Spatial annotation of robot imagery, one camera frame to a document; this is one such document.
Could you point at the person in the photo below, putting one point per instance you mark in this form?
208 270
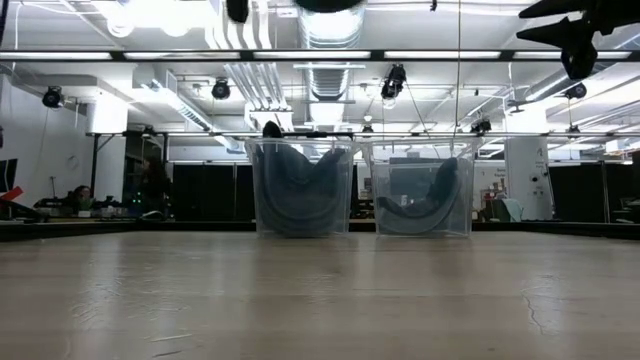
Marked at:
82 197
154 187

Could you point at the red flat object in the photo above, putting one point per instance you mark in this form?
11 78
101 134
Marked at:
11 194

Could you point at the silver ventilation duct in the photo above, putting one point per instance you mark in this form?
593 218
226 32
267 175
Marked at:
327 40

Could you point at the black overhead crossbar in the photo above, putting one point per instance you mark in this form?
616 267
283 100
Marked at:
245 55

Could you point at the clear plastic bin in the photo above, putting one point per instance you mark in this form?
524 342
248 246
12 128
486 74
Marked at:
390 170
351 200

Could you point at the white building column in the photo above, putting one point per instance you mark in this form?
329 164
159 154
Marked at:
529 175

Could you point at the light blue cloth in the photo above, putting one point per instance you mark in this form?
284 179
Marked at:
512 210

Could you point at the black overhead fixture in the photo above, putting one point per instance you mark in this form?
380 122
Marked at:
237 10

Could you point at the black round overhead mount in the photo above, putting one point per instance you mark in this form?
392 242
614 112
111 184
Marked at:
327 4

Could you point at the black partition panel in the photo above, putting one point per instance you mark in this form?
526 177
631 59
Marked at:
210 192
580 192

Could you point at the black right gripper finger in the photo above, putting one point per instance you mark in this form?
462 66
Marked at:
555 7
560 35

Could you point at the black background truss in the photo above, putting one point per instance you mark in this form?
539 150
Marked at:
200 134

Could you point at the black ceiling spotlight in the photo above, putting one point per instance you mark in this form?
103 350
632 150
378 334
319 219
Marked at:
394 82
220 90
481 126
52 97
576 91

